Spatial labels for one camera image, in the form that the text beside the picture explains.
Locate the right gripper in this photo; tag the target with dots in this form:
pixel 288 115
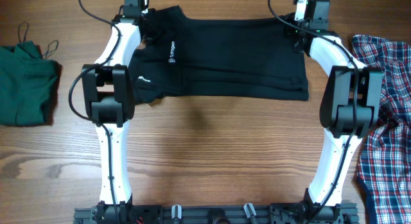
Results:
pixel 289 22

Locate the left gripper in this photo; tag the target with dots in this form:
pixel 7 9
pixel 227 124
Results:
pixel 155 24

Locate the black polo shirt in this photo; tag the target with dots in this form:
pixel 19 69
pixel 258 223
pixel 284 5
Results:
pixel 244 58

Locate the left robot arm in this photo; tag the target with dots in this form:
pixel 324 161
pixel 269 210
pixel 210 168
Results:
pixel 110 105

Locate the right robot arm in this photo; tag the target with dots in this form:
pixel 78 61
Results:
pixel 348 111

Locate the red blue plaid shirt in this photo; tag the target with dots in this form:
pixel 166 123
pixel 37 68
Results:
pixel 383 170

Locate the green drawstring bag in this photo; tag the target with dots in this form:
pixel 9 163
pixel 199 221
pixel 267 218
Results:
pixel 28 83

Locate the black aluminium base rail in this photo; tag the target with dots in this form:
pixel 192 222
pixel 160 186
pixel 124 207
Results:
pixel 275 213

